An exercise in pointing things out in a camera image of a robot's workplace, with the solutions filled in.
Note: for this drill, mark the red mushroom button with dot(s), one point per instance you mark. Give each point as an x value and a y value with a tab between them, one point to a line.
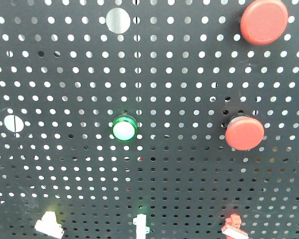
244	132
264	21

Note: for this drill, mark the green illuminated push button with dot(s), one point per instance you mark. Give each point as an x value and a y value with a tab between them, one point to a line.
124	127

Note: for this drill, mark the red rotary switch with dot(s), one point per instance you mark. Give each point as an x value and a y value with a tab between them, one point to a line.
232	228

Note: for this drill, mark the black perforated pegboard panel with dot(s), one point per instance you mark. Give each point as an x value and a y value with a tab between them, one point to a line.
181	69

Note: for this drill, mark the yellow-lit white rotary switch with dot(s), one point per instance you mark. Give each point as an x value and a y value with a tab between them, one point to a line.
48	225

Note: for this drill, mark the upper red mushroom button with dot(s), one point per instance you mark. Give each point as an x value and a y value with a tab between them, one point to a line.
264	21

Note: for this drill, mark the lower red mushroom button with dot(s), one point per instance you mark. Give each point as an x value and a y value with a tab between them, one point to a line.
244	132

